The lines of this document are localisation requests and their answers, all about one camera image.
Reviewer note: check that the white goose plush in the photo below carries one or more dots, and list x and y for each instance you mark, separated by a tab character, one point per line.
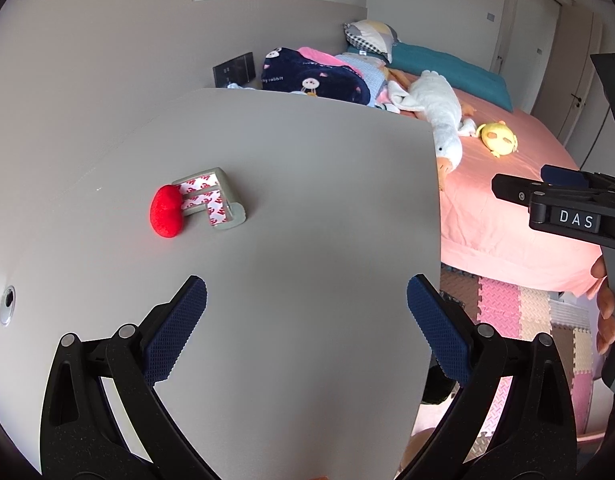
437	105

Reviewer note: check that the pink foam floor mat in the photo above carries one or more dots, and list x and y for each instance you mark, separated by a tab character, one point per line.
502	305

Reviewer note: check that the orange cloth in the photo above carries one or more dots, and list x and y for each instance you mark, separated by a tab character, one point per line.
402	77

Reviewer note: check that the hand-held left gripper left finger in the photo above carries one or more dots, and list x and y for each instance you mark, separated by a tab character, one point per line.
177	332

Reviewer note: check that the person's right hand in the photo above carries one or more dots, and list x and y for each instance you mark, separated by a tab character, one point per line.
606	305

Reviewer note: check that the pink fleece blanket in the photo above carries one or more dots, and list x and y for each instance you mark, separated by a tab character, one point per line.
315	55

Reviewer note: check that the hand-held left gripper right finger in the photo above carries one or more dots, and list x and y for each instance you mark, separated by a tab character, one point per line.
437	332

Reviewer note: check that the grey corner guard with tape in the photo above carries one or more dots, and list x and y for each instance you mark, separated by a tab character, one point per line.
212	200

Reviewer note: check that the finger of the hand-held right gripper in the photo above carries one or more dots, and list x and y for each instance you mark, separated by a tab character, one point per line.
512	187
565	176

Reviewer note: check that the teal pillow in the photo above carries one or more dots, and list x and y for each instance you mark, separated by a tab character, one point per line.
447	65

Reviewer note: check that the red heart plush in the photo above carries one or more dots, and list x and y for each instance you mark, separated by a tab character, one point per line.
165	212

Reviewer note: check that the white closet door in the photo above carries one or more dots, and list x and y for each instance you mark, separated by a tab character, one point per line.
570	60

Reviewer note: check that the light blue quilt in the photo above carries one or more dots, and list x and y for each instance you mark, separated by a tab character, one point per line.
375	77

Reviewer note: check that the yellow chick plush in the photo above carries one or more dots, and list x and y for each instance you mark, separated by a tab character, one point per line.
497	137

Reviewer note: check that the metal desk grommet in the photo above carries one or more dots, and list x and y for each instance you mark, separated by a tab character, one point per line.
6	310

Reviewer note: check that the black wall panel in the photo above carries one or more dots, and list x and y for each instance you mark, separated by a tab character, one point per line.
233	67

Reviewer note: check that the navy printed blanket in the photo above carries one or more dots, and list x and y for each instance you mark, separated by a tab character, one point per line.
312	77

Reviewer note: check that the small white cloth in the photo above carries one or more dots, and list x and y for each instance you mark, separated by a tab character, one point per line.
237	86

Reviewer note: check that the patterned checked pillow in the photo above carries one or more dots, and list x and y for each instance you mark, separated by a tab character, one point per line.
370	35

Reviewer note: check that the black trash bag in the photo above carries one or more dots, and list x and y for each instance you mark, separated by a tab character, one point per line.
437	390

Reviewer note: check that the bed with pink sheet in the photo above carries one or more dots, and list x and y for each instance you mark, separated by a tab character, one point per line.
507	220

